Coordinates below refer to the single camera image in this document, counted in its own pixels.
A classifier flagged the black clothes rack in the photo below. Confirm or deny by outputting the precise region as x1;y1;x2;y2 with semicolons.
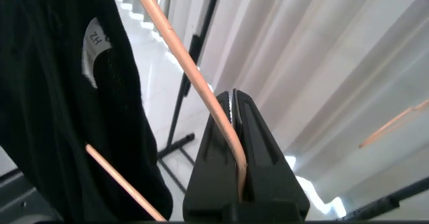
157;0;429;223

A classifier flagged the black garment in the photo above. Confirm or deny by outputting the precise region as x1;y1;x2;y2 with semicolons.
0;0;174;223

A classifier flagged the white curtain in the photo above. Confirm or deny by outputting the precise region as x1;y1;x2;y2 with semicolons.
110;0;429;219

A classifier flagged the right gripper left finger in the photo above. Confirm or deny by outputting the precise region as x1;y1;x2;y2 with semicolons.
182;90;248;222

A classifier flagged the pink clothes hanger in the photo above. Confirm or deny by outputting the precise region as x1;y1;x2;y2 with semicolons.
358;99;429;150
84;0;249;223

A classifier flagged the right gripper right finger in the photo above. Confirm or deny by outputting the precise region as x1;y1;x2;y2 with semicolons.
231;89;311;222

